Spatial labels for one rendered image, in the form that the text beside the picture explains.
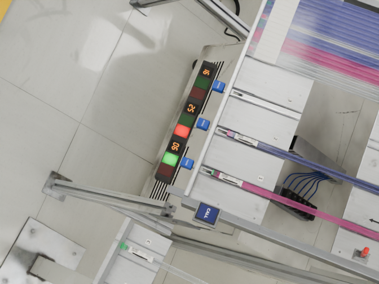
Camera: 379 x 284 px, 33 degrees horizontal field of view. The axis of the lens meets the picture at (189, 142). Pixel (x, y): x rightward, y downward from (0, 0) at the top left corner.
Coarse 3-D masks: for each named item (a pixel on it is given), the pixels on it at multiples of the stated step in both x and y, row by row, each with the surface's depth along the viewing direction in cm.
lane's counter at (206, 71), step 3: (204, 66) 167; (207, 66) 167; (201, 69) 167; (204, 69) 167; (207, 69) 167; (210, 69) 167; (213, 69) 167; (201, 72) 167; (204, 72) 167; (207, 72) 167; (210, 72) 167; (201, 75) 167; (204, 75) 167; (207, 75) 167; (210, 75) 167
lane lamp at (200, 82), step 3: (198, 78) 166; (201, 78) 166; (204, 78) 166; (195, 81) 166; (198, 81) 166; (201, 81) 166; (204, 81) 166; (207, 81) 166; (195, 84) 166; (198, 84) 166; (201, 84) 166; (204, 84) 166; (207, 84) 166; (201, 87) 166; (204, 87) 166; (207, 87) 166
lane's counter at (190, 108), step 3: (189, 102) 165; (186, 105) 164; (189, 105) 164; (192, 105) 164; (195, 105) 164; (198, 105) 164; (186, 108) 164; (189, 108) 164; (192, 108) 164; (195, 108) 164; (183, 111) 164; (186, 111) 164; (189, 111) 164; (192, 111) 164; (195, 111) 164; (192, 114) 164
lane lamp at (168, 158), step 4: (168, 152) 161; (164, 156) 161; (168, 156) 161; (172, 156) 161; (176, 156) 161; (164, 160) 161; (168, 160) 161; (172, 160) 161; (176, 160) 161; (168, 164) 160; (172, 164) 160
